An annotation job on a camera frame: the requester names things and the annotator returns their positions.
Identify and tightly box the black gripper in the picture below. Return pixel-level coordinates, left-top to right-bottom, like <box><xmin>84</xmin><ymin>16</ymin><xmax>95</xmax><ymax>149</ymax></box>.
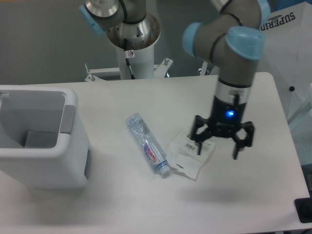
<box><xmin>191</xmin><ymin>95</ymin><xmax>255</xmax><ymax>160</ymax></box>

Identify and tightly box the white trash can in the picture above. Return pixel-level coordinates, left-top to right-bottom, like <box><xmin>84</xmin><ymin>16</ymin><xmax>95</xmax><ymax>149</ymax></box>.
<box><xmin>0</xmin><ymin>85</ymin><xmax>91</xmax><ymax>189</ymax></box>

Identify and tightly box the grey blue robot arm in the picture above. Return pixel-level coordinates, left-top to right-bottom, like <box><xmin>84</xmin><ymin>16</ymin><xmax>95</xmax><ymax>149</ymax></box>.
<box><xmin>79</xmin><ymin>0</ymin><xmax>271</xmax><ymax>157</ymax></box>

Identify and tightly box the clear plastic packaging bag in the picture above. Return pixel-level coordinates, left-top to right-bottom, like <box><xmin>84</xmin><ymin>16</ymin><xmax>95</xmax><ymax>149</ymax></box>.
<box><xmin>166</xmin><ymin>128</ymin><xmax>215</xmax><ymax>180</ymax></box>

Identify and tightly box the clear plastic water bottle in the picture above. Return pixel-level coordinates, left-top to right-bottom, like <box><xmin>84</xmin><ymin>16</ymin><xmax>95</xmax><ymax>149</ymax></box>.
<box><xmin>125</xmin><ymin>113</ymin><xmax>170</xmax><ymax>176</ymax></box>

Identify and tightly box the white superior umbrella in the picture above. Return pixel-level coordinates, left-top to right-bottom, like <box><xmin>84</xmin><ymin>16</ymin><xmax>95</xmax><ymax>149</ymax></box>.
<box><xmin>209</xmin><ymin>4</ymin><xmax>312</xmax><ymax>132</ymax></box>

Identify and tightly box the black device at edge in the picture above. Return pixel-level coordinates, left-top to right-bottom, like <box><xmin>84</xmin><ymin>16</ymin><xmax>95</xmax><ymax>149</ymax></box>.
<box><xmin>294</xmin><ymin>197</ymin><xmax>312</xmax><ymax>223</ymax></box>

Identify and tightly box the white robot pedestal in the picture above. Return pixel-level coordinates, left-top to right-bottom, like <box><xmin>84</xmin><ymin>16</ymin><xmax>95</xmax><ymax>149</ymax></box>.
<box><xmin>84</xmin><ymin>13</ymin><xmax>174</xmax><ymax>82</ymax></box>

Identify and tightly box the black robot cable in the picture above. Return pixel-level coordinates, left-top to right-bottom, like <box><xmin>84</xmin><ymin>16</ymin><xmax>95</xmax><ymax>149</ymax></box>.
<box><xmin>123</xmin><ymin>38</ymin><xmax>136</xmax><ymax>80</ymax></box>

